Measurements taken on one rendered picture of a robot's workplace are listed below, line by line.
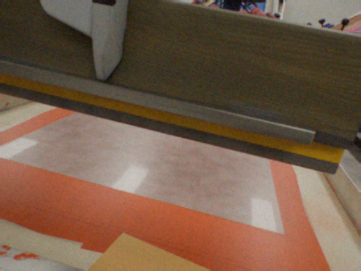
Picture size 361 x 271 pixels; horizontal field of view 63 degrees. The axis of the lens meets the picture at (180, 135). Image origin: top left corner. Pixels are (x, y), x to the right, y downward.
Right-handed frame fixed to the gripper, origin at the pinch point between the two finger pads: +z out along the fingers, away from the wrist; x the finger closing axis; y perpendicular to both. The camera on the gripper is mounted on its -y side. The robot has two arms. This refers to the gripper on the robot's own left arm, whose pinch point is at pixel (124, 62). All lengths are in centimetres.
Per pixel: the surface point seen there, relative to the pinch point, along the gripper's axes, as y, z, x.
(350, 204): -25.7, 12.5, -11.3
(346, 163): -27.0, 10.3, -19.6
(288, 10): -62, -51, -459
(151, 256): -5.8, 13.8, 4.5
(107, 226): -1.1, 13.9, 2.4
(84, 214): 1.4, 13.9, 1.9
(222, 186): -10.6, 13.8, -10.1
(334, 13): -124, -58, -459
